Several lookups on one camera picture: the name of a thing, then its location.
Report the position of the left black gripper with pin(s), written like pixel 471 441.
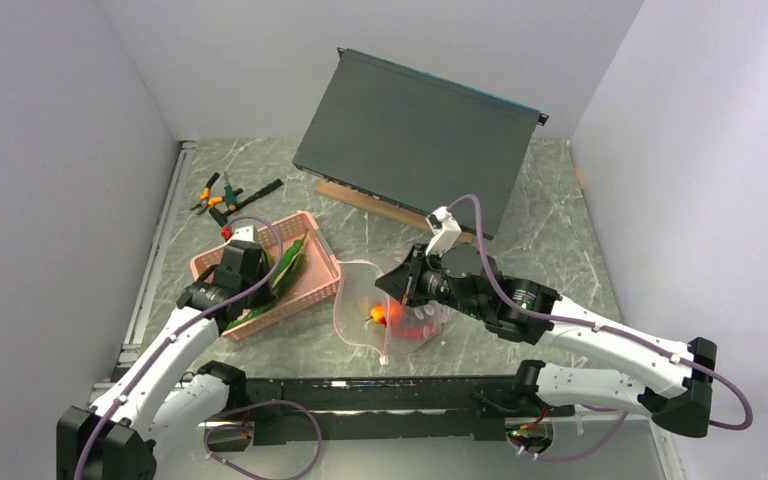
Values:
pixel 262 298

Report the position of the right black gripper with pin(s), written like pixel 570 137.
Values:
pixel 404 283

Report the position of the clear zip top bag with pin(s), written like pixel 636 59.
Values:
pixel 357 294

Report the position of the red chili pepper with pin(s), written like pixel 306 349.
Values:
pixel 411 329

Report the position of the pink plastic basket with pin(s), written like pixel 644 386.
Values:
pixel 311 278

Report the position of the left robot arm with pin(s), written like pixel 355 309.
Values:
pixel 128 431

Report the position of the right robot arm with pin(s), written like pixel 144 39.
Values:
pixel 667 381

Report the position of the green cucumber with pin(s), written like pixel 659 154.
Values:
pixel 253 313

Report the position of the long green chili pepper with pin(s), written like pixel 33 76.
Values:
pixel 291 258

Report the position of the wooden board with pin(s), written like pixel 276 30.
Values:
pixel 371 203

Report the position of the dark grey rack box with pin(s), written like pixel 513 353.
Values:
pixel 416 140

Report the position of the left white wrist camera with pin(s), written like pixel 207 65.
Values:
pixel 244 237

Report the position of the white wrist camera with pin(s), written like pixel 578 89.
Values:
pixel 244 237
pixel 445 229

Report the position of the black T-handle tool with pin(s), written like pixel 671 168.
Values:
pixel 221 215

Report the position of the green handled screwdriver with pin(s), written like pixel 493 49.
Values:
pixel 230 197

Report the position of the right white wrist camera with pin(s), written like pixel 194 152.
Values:
pixel 445 229

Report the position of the orange handled pliers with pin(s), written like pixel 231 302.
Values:
pixel 206 198

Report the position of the aluminium frame rail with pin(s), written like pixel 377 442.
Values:
pixel 129 351

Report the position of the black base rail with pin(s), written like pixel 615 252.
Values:
pixel 482 407

